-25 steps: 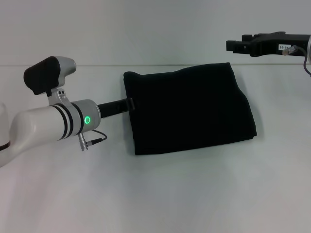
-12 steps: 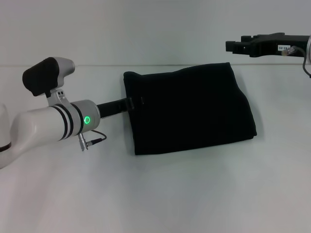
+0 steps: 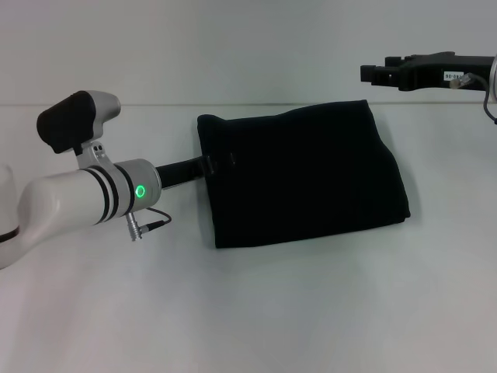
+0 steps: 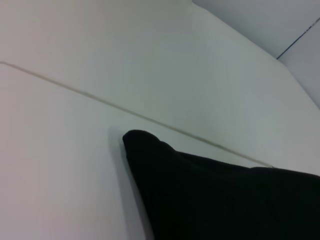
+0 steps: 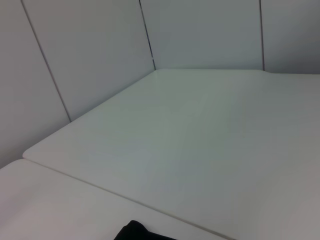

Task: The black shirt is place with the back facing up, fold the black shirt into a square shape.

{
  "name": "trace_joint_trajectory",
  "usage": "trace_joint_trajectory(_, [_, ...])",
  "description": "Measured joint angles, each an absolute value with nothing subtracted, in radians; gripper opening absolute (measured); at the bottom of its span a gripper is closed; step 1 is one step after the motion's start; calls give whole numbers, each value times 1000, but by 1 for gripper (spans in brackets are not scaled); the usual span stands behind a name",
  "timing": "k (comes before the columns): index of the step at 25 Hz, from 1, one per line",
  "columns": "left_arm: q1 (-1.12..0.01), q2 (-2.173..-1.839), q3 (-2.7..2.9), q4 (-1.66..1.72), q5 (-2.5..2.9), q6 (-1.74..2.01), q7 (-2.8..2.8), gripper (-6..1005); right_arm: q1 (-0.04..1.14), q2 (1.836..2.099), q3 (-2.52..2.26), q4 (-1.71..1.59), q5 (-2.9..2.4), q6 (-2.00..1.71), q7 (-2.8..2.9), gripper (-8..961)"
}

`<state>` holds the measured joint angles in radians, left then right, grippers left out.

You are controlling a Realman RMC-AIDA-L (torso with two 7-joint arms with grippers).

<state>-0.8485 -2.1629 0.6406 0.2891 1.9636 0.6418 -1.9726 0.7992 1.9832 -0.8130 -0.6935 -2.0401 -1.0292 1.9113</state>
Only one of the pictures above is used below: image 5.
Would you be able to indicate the black t-shirt with white print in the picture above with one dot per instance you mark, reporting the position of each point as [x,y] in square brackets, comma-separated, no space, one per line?
[140,231]

